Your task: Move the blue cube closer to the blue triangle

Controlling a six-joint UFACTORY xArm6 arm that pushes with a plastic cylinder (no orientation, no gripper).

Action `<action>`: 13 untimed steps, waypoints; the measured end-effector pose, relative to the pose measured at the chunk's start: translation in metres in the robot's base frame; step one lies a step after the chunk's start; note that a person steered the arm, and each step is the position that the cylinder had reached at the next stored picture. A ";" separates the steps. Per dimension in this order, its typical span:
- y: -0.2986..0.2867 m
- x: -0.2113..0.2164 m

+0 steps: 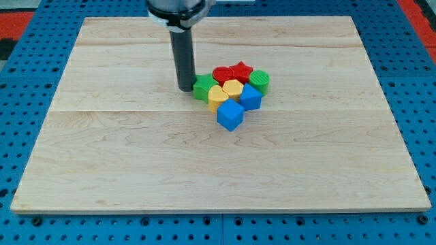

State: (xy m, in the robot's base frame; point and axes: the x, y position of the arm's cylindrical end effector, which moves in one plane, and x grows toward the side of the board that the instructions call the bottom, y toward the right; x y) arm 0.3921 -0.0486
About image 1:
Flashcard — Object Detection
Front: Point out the blue triangle block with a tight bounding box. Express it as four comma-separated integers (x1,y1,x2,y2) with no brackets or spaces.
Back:
240,83,262,111

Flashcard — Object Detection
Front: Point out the yellow hexagon block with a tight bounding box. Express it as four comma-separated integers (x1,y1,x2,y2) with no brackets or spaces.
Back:
222,80,244,102

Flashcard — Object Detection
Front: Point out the red star block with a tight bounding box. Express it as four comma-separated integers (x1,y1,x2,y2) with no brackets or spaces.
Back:
229,61,254,84

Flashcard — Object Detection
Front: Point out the green cylinder block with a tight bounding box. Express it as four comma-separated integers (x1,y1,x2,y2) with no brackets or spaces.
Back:
249,70,270,96

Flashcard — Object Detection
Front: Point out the yellow heart block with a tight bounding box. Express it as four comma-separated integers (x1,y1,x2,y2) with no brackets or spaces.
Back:
208,85,229,114

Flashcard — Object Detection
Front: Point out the blue cube block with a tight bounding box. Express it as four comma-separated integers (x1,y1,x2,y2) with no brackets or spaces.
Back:
217,99,244,131

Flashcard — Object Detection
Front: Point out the red round block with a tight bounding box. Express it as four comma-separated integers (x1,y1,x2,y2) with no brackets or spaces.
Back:
212,66,234,86

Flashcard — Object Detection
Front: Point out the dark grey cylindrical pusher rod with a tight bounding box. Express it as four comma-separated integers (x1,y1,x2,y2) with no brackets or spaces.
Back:
170,29,196,92

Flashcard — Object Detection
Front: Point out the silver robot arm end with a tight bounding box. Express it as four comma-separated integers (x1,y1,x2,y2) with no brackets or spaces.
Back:
145,0,216,33

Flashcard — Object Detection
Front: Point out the green star block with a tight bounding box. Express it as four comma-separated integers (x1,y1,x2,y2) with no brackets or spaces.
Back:
193,73,219,103

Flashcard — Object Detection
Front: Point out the light wooden board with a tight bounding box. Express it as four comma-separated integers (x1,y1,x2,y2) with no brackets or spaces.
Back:
10,16,431,214

